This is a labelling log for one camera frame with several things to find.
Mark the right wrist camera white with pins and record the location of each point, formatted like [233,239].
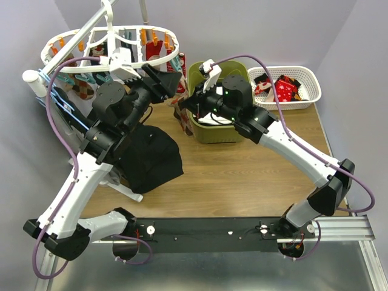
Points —
[211,72]

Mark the white round sock hanger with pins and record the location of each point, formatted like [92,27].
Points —
[124,45]

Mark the red santa sock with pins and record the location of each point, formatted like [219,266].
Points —
[263,84]

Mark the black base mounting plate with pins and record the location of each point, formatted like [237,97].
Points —
[199,235]

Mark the aluminium frame rail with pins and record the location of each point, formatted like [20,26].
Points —
[341,256]

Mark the black garment pile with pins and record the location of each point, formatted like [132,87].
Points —
[151,160]

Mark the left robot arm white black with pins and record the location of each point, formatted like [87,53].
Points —
[118,112]

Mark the white perforated basket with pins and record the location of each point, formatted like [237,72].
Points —
[310,88]

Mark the white drying rack stand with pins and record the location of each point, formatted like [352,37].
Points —
[39,80]

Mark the brown argyle sock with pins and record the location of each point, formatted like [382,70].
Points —
[180,113]

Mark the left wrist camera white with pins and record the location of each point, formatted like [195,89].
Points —
[120,64]

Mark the red snowflake sock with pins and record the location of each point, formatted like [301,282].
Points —
[183,82]

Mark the green plastic bin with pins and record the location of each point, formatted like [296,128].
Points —
[221,133]

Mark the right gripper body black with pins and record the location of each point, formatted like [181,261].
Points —
[210,102]

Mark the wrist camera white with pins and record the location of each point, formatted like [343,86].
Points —
[120,64]
[211,72]

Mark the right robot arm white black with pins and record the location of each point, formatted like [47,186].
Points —
[234,102]

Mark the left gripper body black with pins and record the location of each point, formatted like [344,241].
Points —
[147,93]

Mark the red sock with grey toe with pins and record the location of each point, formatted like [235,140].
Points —
[270,97]

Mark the white folded cloth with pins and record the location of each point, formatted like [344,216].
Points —
[210,119]

